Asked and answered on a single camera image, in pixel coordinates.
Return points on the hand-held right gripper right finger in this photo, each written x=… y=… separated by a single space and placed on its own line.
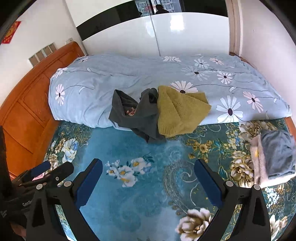
x=208 y=185

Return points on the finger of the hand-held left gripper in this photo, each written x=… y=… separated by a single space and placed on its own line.
x=60 y=172
x=40 y=169

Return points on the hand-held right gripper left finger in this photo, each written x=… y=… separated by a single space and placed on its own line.
x=89 y=183

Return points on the dark grey pants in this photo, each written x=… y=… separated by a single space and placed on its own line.
x=129 y=125

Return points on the folded pale pink garment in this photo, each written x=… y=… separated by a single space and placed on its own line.
x=257 y=162

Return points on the orange wooden headboard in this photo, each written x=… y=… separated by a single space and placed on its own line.
x=27 y=111

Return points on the teal floral bed sheet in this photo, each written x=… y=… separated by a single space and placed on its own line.
x=138 y=148

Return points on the mustard yellow knit sweater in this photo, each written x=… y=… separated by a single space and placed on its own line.
x=178 y=113

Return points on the folded grey garment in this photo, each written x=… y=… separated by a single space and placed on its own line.
x=279 y=153

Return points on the light blue floral duvet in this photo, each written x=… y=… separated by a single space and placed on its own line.
x=138 y=76

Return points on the glossy white wardrobe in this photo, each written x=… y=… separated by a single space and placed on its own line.
x=185 y=34

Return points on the red wall decoration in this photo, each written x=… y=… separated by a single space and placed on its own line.
x=10 y=33

